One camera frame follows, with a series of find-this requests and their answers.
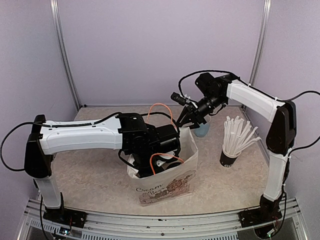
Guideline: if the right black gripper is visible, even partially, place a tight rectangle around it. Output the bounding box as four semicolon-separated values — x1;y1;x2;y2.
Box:
176;92;226;131

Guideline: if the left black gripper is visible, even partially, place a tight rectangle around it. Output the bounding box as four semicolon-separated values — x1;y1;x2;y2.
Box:
131;148;169;190

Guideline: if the white paper takeout bag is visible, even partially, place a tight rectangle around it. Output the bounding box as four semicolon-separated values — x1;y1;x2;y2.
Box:
126;127;199;207

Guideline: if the black cup holding straws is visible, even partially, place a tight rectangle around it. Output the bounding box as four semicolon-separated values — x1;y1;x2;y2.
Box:
219;149;242;168

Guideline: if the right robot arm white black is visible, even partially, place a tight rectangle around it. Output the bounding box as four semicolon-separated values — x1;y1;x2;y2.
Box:
170;70;297;222

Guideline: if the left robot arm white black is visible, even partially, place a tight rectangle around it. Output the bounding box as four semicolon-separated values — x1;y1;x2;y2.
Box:
24;112;181;223

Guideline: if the blue translucent plastic cup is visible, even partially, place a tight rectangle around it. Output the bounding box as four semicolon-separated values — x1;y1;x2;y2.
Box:
194;116;212;138

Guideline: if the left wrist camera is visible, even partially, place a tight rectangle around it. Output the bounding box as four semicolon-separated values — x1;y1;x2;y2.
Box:
153;154;172;167

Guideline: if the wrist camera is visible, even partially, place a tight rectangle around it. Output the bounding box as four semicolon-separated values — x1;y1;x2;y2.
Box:
170;92;196;106
153;154;172;167

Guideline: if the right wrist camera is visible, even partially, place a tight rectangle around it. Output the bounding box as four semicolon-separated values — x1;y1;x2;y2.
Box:
170;92;196;106

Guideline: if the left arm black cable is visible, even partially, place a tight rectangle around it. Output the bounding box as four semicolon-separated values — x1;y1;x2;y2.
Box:
0;111;180;173

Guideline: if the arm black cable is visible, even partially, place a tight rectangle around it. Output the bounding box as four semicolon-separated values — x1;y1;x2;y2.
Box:
0;111;180;173
177;69;320;153

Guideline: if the aluminium front rail frame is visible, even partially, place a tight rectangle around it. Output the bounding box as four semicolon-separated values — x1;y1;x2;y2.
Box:
14;195;310;240

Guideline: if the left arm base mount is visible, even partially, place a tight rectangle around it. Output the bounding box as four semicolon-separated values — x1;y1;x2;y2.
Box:
43;208;87;229

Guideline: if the right aluminium corner post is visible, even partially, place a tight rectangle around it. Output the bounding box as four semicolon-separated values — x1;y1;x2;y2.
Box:
248;0;272;87

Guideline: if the aluminium corner post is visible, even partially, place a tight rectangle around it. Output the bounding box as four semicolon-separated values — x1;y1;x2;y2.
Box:
248;0;272;87
49;0;82;111

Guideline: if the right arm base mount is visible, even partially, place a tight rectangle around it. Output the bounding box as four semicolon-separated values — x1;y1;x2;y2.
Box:
238;207;283;228

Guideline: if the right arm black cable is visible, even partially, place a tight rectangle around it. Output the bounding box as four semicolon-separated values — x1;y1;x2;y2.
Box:
177;69;320;153

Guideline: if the left aluminium corner post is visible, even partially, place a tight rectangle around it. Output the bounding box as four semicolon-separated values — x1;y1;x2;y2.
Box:
49;0;82;111

